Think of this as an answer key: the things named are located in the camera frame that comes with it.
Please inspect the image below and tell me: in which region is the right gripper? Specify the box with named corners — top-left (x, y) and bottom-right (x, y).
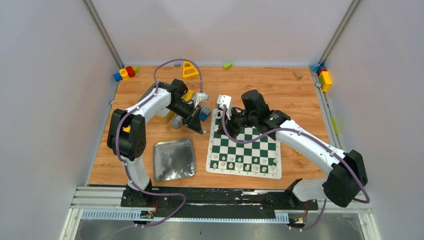
top-left (217, 105), bottom-right (258, 137)

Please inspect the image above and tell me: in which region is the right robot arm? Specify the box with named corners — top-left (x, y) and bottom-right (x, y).
top-left (216, 89), bottom-right (371, 209)

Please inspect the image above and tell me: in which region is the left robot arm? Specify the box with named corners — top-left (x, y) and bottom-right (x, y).
top-left (106, 79), bottom-right (204, 207)

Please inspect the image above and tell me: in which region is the grey and blue brick stack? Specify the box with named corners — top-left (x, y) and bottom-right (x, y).
top-left (199, 104), bottom-right (211, 122)

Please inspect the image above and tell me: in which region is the grey toy microphone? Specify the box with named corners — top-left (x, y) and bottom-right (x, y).
top-left (170, 115), bottom-right (183, 129)

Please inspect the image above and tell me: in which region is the square metal tin box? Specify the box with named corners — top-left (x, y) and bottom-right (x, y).
top-left (138, 88), bottom-right (175, 124)

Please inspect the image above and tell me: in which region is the yellow triangle toy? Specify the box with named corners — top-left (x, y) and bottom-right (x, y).
top-left (182, 61), bottom-right (200, 80)

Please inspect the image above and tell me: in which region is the silver tin lid tray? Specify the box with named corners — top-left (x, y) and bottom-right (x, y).
top-left (153, 138), bottom-right (196, 182)

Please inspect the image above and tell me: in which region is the green block at back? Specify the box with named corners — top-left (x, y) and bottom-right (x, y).
top-left (222, 61), bottom-right (233, 71)

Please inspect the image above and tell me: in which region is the yellow cube block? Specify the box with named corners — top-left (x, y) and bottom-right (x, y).
top-left (122, 125), bottom-right (131, 133)

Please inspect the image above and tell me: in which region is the coloured blocks cluster left corner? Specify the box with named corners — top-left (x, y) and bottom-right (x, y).
top-left (112, 65), bottom-right (140, 82)

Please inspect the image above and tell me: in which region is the brown wooden block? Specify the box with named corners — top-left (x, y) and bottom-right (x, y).
top-left (293, 71), bottom-right (303, 80)

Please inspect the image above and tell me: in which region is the coloured brick stack right corner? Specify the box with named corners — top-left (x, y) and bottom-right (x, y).
top-left (309, 64), bottom-right (333, 92)

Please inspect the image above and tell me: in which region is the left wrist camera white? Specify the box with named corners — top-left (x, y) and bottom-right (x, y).
top-left (192, 92), bottom-right (209, 107)

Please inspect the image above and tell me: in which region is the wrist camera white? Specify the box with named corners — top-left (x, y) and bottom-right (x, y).
top-left (216, 94), bottom-right (233, 120)
top-left (192, 92), bottom-right (209, 107)

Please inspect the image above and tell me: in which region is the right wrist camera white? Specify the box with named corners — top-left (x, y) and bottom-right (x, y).
top-left (216, 94), bottom-right (233, 120)

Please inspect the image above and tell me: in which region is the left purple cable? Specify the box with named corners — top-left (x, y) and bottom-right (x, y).
top-left (114, 58), bottom-right (204, 229)

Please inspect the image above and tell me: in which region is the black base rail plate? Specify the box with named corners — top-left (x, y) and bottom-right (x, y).
top-left (120, 186), bottom-right (318, 219)

